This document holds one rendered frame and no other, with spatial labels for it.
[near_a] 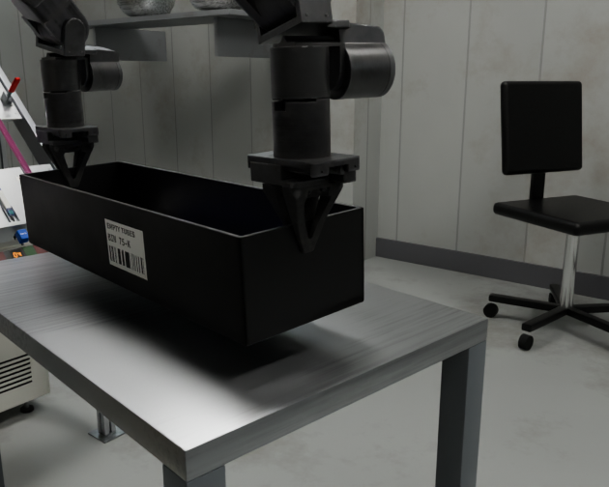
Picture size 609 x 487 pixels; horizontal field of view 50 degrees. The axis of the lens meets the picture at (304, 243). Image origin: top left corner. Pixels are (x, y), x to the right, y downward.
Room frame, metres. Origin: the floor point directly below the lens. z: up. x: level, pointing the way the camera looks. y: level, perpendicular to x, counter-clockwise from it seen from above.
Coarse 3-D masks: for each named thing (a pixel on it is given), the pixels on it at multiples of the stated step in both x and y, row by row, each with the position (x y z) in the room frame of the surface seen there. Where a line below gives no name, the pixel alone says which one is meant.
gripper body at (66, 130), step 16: (48, 96) 1.04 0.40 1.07; (64, 96) 1.04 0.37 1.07; (80, 96) 1.07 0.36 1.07; (48, 112) 1.04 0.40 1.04; (64, 112) 1.04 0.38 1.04; (80, 112) 1.06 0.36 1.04; (48, 128) 1.04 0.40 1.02; (64, 128) 1.04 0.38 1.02; (80, 128) 1.03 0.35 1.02; (96, 128) 1.05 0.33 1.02
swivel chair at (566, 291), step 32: (512, 96) 2.89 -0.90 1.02; (544, 96) 2.96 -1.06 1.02; (576, 96) 3.03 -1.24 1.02; (512, 128) 2.87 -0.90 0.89; (544, 128) 2.94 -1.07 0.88; (576, 128) 3.01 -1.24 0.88; (512, 160) 2.85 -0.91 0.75; (544, 160) 2.92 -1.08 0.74; (576, 160) 3.00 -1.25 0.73; (544, 224) 2.57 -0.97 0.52; (576, 224) 2.43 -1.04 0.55; (608, 224) 2.49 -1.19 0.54; (576, 256) 2.72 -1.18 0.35; (544, 320) 2.58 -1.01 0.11
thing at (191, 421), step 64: (0, 320) 0.79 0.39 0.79; (64, 320) 0.77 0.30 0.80; (128, 320) 0.77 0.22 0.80; (320, 320) 0.77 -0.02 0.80; (384, 320) 0.77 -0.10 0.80; (448, 320) 0.77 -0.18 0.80; (128, 384) 0.59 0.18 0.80; (192, 384) 0.59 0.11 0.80; (256, 384) 0.59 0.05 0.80; (320, 384) 0.59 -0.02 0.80; (384, 384) 0.64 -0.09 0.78; (448, 384) 0.77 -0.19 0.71; (192, 448) 0.48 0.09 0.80; (256, 448) 0.52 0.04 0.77; (448, 448) 0.77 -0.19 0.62
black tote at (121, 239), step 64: (64, 192) 0.89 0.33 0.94; (128, 192) 1.11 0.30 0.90; (192, 192) 0.96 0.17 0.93; (256, 192) 0.84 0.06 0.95; (64, 256) 0.92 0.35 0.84; (128, 256) 0.77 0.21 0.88; (192, 256) 0.66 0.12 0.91; (256, 256) 0.61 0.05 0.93; (320, 256) 0.67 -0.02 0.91; (192, 320) 0.67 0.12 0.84; (256, 320) 0.61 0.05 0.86
